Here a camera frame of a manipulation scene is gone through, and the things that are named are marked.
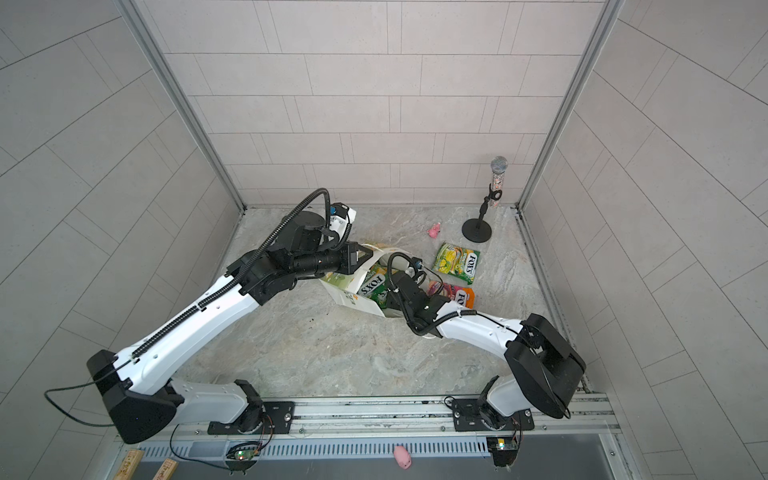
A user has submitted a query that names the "white paper bag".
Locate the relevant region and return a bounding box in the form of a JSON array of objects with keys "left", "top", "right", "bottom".
[{"left": 320, "top": 244, "right": 410, "bottom": 318}]

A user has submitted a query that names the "orange pink Fox's candy bag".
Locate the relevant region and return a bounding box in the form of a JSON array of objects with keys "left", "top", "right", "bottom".
[{"left": 427, "top": 281, "right": 475, "bottom": 309}]

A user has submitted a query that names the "yellow green Fox's candy bag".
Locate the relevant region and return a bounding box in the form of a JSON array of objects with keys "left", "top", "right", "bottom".
[{"left": 433, "top": 243, "right": 481, "bottom": 284}]

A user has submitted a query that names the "green snack bag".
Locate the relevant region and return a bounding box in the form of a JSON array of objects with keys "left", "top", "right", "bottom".
[{"left": 357, "top": 264, "right": 388, "bottom": 310}]

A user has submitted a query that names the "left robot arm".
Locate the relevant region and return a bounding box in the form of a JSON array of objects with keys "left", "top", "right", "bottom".
[{"left": 87, "top": 188, "right": 373, "bottom": 445}]

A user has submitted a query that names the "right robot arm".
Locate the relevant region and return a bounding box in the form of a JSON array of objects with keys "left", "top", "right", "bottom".
[{"left": 385, "top": 252, "right": 586, "bottom": 430}]

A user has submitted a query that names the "pink toy on table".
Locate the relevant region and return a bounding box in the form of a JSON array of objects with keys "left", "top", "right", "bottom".
[{"left": 428, "top": 223, "right": 441, "bottom": 239}]

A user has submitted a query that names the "black microphone stand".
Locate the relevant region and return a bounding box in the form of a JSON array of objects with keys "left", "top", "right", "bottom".
[{"left": 462, "top": 185, "right": 503, "bottom": 243}]

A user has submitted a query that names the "right circuit board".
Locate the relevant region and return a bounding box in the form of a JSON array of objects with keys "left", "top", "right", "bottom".
[{"left": 486, "top": 437, "right": 520, "bottom": 468}]

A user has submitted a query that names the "circuit board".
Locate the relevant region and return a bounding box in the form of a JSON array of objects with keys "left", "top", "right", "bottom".
[
  {"left": 225, "top": 441, "right": 262, "bottom": 475},
  {"left": 486, "top": 437, "right": 520, "bottom": 468}
]

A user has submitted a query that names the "left circuit board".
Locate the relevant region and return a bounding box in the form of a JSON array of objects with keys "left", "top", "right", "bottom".
[{"left": 225, "top": 441, "right": 262, "bottom": 475}]

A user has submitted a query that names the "wooden block right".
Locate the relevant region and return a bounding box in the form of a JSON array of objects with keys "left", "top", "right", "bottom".
[{"left": 152, "top": 458, "right": 178, "bottom": 480}]

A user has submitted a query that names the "wooden block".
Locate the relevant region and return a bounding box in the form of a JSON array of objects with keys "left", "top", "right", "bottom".
[
  {"left": 113, "top": 450, "right": 144, "bottom": 480},
  {"left": 152, "top": 458, "right": 178, "bottom": 480}
]

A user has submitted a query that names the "wooden block left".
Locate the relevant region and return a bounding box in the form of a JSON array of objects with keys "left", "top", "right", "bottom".
[{"left": 113, "top": 450, "right": 144, "bottom": 480}]

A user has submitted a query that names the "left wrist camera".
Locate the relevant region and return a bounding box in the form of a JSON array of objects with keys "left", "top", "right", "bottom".
[{"left": 329, "top": 202, "right": 357, "bottom": 243}]

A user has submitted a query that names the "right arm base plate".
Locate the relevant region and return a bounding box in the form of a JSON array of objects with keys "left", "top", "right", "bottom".
[{"left": 443, "top": 396, "right": 535, "bottom": 433}]

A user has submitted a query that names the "aluminium rail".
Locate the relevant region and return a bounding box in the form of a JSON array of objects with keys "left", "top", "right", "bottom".
[{"left": 116, "top": 392, "right": 619, "bottom": 442}]

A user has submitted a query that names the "pink toy on rail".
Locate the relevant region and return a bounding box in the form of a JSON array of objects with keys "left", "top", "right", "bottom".
[{"left": 393, "top": 445, "right": 412, "bottom": 470}]

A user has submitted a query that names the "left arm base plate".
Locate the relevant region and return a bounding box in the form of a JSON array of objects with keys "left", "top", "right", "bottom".
[{"left": 207, "top": 401, "right": 296, "bottom": 436}]

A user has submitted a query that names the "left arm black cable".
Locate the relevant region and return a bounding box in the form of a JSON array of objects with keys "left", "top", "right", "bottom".
[{"left": 43, "top": 359, "right": 133, "bottom": 428}]

